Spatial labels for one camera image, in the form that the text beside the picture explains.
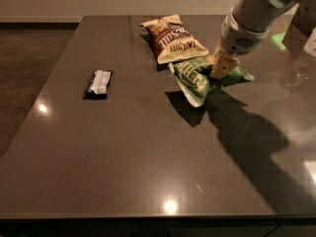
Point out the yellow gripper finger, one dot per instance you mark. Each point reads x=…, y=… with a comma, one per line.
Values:
x=223, y=62

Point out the brown chip bag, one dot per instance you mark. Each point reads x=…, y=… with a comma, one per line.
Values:
x=171, y=41

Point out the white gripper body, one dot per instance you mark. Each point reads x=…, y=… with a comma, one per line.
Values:
x=236, y=39

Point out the green jalapeno chip bag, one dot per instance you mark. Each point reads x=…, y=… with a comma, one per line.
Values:
x=193, y=77

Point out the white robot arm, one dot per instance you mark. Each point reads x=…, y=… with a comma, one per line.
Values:
x=245, y=27

